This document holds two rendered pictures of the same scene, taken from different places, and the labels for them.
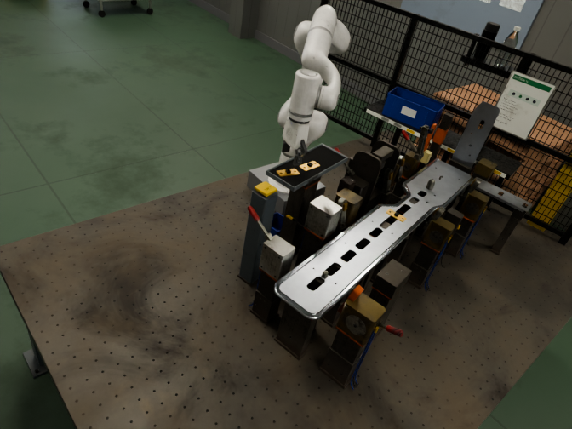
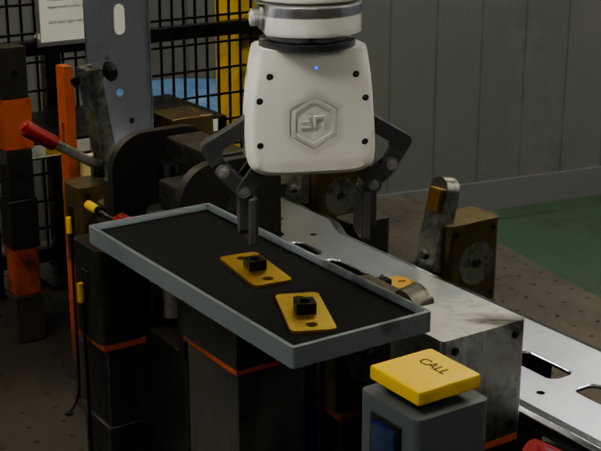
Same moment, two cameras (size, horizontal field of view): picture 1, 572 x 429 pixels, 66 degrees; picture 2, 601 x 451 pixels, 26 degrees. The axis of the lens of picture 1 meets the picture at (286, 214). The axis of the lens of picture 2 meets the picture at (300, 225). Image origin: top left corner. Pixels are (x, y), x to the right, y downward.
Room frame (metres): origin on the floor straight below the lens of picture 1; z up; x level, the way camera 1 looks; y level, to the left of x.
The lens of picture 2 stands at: (1.03, 0.94, 1.56)
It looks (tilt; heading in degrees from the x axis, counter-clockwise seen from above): 18 degrees down; 294
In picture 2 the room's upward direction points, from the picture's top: straight up
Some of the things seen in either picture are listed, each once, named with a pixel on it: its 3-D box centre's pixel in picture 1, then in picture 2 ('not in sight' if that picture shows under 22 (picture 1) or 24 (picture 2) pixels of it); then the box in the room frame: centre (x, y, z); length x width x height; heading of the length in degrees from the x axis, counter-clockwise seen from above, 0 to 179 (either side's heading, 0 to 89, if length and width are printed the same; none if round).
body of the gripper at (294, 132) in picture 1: (296, 129); (307, 97); (1.43, 0.03, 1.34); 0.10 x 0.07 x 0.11; 35
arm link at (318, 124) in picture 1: (305, 133); not in sight; (1.92, -0.01, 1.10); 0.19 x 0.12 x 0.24; 89
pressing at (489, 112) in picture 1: (475, 134); (118, 56); (2.16, -0.85, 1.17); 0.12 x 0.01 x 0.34; 58
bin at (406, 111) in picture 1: (413, 109); not in sight; (2.52, -0.59, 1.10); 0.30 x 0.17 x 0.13; 65
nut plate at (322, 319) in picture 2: (288, 171); (304, 307); (1.44, 0.03, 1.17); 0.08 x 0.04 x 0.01; 125
